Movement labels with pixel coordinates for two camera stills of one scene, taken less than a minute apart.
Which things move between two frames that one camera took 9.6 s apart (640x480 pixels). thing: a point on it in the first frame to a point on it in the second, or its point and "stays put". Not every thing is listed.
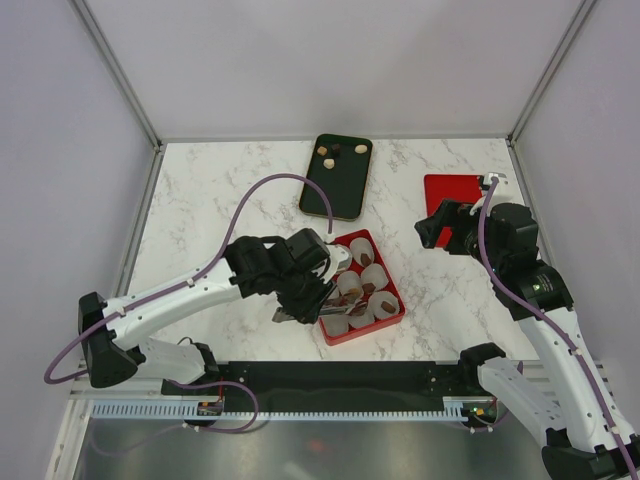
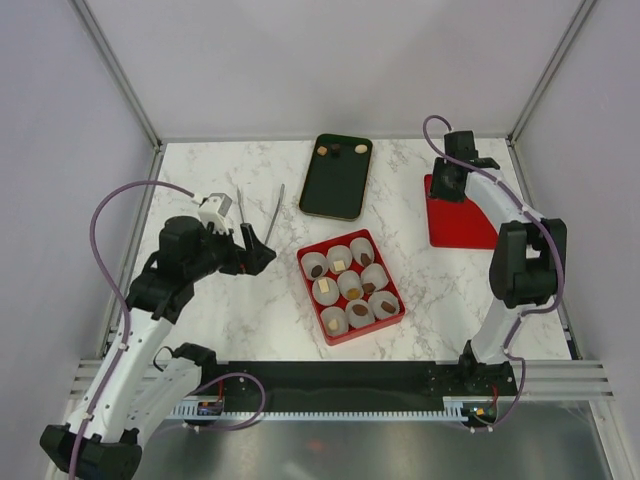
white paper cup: (383, 305) stays put
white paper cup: (360, 246) stays put
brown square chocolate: (369, 287) stays put
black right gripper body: (464, 239) to (439, 188)
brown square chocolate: (366, 261) stays put
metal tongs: (282, 314) to (274, 215)
